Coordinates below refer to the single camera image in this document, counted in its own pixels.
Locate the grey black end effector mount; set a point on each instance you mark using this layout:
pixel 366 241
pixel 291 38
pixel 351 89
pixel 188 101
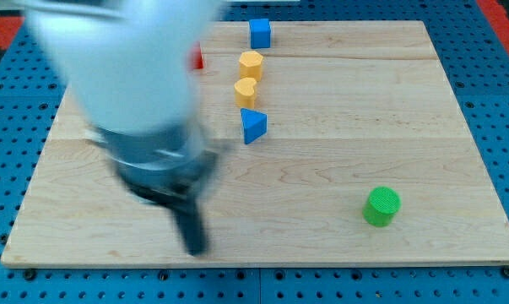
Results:
pixel 171 165

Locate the black pusher stick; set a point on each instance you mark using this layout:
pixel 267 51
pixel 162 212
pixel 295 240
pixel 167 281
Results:
pixel 189 221

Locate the green cylinder block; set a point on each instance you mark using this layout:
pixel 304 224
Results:
pixel 382 204

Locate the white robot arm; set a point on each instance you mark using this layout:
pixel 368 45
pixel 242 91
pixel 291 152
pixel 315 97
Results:
pixel 129 65

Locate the wooden board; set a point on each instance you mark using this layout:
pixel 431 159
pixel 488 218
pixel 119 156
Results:
pixel 351 105

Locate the blue triangle block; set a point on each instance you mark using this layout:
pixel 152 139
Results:
pixel 254 124

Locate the yellow heart block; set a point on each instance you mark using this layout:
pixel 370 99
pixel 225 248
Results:
pixel 245 92

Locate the red block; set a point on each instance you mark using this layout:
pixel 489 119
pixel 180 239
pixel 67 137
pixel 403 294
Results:
pixel 196 57

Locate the yellow hexagon block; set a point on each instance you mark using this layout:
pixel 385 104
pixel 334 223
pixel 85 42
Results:
pixel 251 65

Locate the blue cube block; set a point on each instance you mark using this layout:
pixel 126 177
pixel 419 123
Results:
pixel 260 33

